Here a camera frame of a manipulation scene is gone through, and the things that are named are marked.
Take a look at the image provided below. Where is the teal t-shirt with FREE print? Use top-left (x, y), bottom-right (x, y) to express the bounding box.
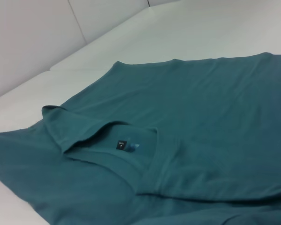
top-left (0, 52), bottom-right (281, 225)

